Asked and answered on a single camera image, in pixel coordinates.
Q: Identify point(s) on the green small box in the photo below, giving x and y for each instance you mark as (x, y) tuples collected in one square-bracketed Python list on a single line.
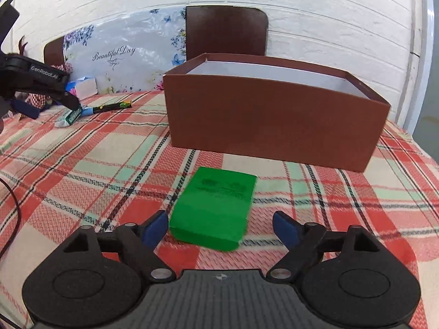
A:
[(213, 211)]

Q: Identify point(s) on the blue tissue pack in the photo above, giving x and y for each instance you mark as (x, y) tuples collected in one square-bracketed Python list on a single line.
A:
[(83, 88)]

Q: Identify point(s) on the green white gum pack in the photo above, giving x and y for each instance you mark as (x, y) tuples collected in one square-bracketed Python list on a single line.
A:
[(68, 118)]

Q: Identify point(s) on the red checkered cloth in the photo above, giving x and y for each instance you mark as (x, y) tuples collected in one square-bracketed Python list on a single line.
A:
[(38, 101)]

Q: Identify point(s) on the floral plastic pillow bag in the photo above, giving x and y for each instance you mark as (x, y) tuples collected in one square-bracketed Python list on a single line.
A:
[(129, 53)]

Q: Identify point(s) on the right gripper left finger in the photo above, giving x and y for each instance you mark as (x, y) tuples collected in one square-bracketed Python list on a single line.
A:
[(95, 278)]

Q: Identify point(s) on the dark brown wooden headboard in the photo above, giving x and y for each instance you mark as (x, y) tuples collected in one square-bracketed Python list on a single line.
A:
[(209, 29)]

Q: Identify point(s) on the plaid red green bedsheet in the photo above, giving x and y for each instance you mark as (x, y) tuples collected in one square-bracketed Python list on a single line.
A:
[(120, 167)]

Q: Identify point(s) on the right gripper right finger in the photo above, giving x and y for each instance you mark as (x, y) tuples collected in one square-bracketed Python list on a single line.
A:
[(346, 278)]

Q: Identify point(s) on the brown cardboard storage box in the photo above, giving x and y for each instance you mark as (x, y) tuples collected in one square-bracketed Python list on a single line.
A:
[(274, 108)]

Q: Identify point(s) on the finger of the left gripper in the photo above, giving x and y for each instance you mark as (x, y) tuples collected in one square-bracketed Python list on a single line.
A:
[(64, 98), (24, 108)]

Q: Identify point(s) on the blue black marker pen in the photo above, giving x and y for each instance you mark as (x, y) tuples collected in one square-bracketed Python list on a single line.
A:
[(105, 108)]

